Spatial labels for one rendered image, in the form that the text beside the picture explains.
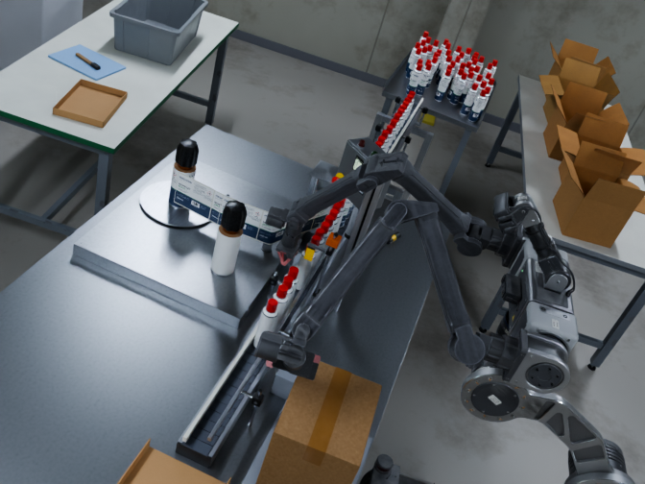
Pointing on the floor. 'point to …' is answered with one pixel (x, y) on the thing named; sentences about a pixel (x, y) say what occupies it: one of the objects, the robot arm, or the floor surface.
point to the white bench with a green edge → (79, 133)
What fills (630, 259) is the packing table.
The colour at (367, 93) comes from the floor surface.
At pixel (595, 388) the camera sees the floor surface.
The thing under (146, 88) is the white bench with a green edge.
